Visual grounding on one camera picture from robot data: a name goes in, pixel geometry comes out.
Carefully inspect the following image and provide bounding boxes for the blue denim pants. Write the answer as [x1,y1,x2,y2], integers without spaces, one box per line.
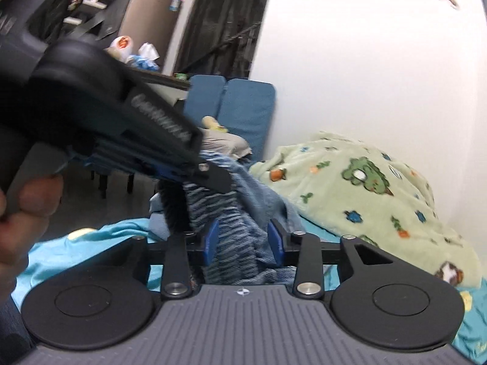
[184,151,303,287]

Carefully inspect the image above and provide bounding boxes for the person's left hand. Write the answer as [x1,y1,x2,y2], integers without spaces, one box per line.
[1,175,64,301]

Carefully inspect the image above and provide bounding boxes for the teal smiley bed sheet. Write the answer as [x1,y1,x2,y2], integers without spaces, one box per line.
[12,218,486,364]

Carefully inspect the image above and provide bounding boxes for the white orange round gadget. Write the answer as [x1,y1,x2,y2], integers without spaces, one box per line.
[106,36,134,63]

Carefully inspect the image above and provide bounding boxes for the tissue pack on desk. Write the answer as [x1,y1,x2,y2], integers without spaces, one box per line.
[126,43,160,72]

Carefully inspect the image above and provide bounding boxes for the grey desk with black edge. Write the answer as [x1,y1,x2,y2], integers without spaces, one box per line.
[130,68,190,112]

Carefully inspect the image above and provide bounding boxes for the green cartoon fleece blanket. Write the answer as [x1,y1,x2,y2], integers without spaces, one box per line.
[250,131,482,287]

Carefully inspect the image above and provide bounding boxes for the brown refrigerator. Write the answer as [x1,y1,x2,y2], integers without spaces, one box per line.
[98,0,183,66]

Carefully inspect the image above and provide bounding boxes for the yellow plush toy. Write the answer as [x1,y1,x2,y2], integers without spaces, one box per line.
[201,115,229,133]

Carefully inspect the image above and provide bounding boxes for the grey pillow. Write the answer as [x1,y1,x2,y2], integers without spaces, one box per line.
[201,129,253,160]

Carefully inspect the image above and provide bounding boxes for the dark window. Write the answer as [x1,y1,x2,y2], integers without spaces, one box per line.
[174,0,268,79]

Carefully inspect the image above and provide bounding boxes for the blue folded cushion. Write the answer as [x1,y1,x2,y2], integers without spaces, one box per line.
[183,75,276,162]

